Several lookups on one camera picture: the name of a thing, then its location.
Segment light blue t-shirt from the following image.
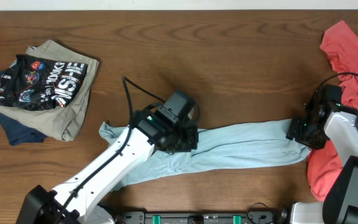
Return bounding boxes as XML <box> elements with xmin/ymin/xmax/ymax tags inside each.
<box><xmin>114</xmin><ymin>119</ymin><xmax>310</xmax><ymax>190</ymax></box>

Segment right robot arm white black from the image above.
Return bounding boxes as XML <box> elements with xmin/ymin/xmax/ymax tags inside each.
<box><xmin>287</xmin><ymin>101</ymin><xmax>358</xmax><ymax>224</ymax></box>

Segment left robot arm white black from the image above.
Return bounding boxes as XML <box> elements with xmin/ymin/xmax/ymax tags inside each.
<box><xmin>16</xmin><ymin>106</ymin><xmax>198</xmax><ymax>223</ymax></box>

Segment red t-shirt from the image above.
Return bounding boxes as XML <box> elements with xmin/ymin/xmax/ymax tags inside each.
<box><xmin>307</xmin><ymin>21</ymin><xmax>358</xmax><ymax>201</ymax></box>

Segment beige folded garment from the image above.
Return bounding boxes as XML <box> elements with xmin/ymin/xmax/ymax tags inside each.
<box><xmin>0</xmin><ymin>40</ymin><xmax>99</xmax><ymax>142</ymax></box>

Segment black printed folded shirt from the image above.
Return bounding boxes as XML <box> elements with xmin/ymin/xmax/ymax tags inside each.
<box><xmin>0</xmin><ymin>54</ymin><xmax>88</xmax><ymax>111</ymax></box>

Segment navy folded garment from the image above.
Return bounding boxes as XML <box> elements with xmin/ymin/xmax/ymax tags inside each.
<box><xmin>0</xmin><ymin>72</ymin><xmax>47</xmax><ymax>146</ymax></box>

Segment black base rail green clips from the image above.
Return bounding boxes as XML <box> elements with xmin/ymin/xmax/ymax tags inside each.
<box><xmin>116</xmin><ymin>202</ymin><xmax>290</xmax><ymax>224</ymax></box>

